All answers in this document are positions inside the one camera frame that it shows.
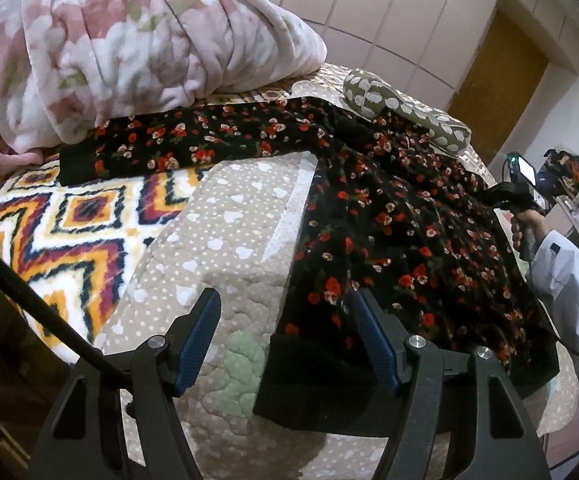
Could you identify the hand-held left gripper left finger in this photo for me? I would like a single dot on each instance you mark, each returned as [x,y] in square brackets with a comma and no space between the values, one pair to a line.
[199,330]

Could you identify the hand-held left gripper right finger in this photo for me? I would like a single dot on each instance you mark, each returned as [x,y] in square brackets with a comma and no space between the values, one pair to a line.
[369,330]

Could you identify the black floral garment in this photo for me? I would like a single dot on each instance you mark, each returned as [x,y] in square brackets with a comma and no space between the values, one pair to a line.
[394,220]

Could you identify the colourful clothes pile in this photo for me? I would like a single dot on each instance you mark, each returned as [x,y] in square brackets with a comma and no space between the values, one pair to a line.
[567,167]

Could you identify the person's right hand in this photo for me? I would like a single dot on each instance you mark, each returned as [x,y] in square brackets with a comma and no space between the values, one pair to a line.
[537,225]

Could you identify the cluttered shelf unit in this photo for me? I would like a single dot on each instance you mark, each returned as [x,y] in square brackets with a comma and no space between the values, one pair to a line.
[577,215]

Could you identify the beige quilted heart bedspread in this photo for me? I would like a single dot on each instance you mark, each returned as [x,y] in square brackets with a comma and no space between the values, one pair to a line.
[229,240]

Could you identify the brown wooden door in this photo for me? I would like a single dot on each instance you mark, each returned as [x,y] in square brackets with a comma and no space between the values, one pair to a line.
[494,90]

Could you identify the zigzag patterned blanket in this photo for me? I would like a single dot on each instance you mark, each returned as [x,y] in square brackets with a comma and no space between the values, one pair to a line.
[69,240]

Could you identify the olive spotted pillow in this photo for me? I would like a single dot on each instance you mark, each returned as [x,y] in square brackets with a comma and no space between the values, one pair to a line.
[369,92]

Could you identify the beige panelled wardrobe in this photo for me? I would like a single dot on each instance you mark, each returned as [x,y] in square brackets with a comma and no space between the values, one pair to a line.
[394,10]

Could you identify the pink floral fleece blanket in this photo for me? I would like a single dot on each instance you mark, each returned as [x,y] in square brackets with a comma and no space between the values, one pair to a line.
[119,50]

